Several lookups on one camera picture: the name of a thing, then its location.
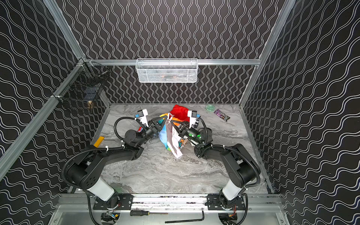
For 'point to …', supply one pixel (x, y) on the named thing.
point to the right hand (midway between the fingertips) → (171, 122)
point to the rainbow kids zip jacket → (168, 134)
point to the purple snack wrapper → (220, 114)
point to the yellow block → (98, 141)
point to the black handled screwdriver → (142, 213)
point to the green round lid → (210, 108)
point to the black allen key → (203, 218)
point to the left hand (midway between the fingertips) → (170, 118)
